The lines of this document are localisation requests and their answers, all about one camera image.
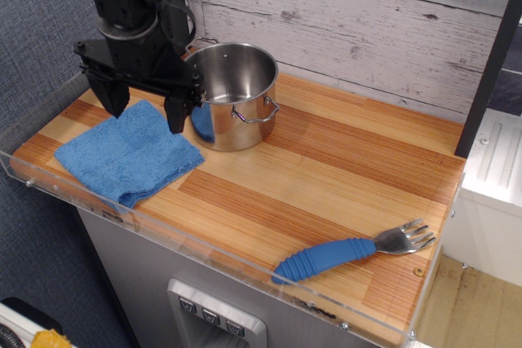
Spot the black frame post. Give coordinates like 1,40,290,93
454,0,521,158
170,0,191,55

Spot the right black frame post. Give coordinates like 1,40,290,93
454,0,521,158

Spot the grey cabinet front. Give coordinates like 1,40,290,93
79,209,371,347

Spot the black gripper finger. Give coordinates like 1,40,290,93
86,70,130,117
164,97,195,134

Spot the white block beside table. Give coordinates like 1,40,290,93
441,109,521,285

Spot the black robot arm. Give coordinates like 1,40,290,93
73,0,206,134

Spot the metal pot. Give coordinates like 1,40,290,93
185,37,280,152

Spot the clear acrylic guard rail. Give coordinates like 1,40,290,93
0,13,466,348

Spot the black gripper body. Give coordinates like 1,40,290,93
73,20,206,107

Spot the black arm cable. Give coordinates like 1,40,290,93
0,0,197,46

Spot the blue handled metal fork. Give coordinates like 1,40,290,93
272,218,436,284

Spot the silver control panel with buttons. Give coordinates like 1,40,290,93
167,279,268,348

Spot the left black frame post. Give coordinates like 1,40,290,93
170,0,191,55

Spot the blue cloth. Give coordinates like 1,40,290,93
55,100,204,209

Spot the black and yellow object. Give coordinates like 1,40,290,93
1,297,74,347

